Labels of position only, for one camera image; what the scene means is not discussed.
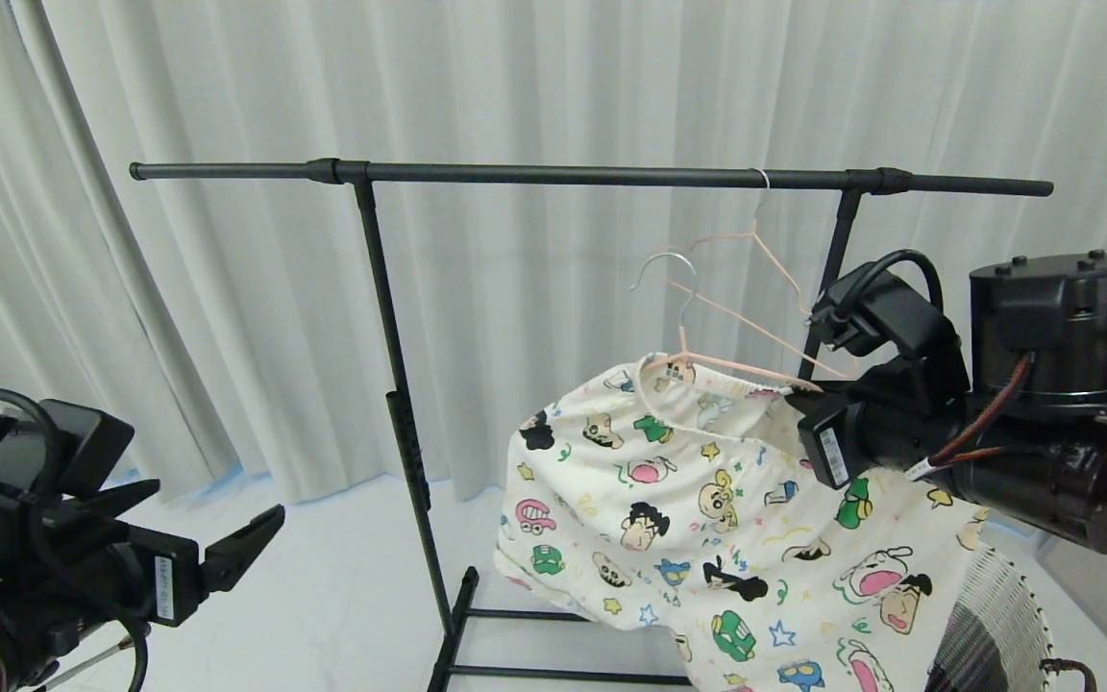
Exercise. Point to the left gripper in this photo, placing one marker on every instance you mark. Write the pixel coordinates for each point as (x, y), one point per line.
(145, 577)

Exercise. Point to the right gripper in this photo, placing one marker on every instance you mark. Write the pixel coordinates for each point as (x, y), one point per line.
(875, 437)

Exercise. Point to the cream printed garment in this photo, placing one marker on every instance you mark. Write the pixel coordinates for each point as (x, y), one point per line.
(707, 461)

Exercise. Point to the pink clothes hanger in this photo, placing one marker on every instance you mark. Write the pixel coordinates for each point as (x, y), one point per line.
(754, 233)
(683, 336)

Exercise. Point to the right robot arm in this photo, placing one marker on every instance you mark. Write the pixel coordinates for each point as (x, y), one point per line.
(1053, 327)

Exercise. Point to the white laundry basket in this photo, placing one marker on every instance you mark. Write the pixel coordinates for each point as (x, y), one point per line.
(1005, 615)

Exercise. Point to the black clothes rack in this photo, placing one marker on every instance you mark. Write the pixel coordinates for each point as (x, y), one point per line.
(563, 176)

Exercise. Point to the white curtain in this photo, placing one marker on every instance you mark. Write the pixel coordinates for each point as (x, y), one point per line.
(515, 86)

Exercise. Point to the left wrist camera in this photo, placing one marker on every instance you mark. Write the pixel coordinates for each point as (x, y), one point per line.
(83, 442)

